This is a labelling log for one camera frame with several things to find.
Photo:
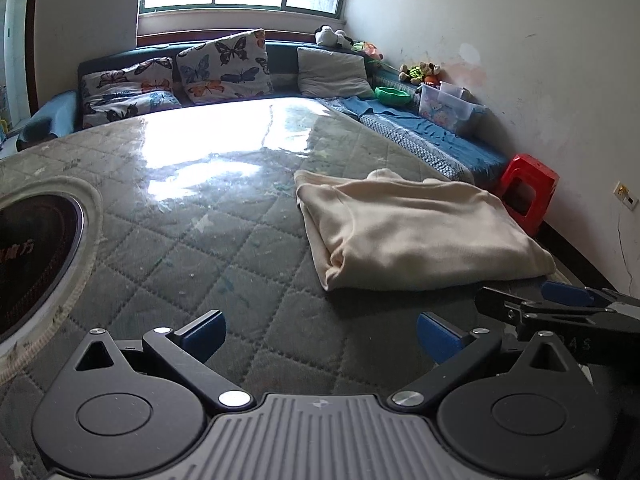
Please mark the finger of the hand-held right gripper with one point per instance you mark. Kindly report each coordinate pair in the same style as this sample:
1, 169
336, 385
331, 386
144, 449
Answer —
500, 305
567, 293

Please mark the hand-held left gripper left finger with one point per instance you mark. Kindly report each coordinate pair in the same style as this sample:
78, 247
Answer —
205, 335

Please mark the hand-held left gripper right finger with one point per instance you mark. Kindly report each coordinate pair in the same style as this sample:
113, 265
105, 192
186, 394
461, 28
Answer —
437, 337

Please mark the cream knit garment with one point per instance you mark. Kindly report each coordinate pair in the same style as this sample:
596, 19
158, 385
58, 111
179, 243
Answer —
415, 235

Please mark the grey quilted table cover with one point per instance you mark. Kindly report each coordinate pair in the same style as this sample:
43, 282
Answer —
200, 270

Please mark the red plastic stool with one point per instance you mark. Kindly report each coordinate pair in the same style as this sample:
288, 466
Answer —
530, 180

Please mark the blue covered bench mattress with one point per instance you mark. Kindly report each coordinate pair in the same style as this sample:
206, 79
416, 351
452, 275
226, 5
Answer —
450, 147

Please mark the black round induction cooktop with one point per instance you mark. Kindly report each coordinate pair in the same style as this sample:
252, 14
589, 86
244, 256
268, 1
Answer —
30, 260

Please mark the clear plastic storage box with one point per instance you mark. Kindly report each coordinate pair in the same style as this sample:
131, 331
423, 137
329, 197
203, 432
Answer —
447, 110

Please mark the green plastic bowl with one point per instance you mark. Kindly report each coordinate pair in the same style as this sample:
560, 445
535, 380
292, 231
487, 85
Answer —
392, 96

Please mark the blue towel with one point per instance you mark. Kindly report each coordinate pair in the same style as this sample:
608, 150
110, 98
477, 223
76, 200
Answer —
370, 107

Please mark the green and brown plush toys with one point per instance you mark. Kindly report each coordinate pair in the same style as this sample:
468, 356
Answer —
419, 72

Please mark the butterfly print pillow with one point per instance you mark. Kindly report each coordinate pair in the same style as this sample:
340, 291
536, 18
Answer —
225, 67
127, 92

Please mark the dark teal sofa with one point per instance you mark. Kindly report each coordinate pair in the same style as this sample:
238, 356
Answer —
285, 67

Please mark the plain grey pillow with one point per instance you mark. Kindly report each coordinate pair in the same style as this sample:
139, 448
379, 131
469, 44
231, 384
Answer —
332, 72

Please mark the colourful plush toy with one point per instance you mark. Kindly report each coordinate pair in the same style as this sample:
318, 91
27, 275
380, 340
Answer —
367, 51

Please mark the panda plush toy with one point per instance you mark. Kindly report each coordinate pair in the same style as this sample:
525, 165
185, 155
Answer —
331, 37

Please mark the white wall outlet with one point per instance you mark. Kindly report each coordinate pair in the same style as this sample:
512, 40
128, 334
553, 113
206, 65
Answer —
625, 195

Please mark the brown door frame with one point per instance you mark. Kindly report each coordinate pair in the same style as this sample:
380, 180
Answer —
34, 35

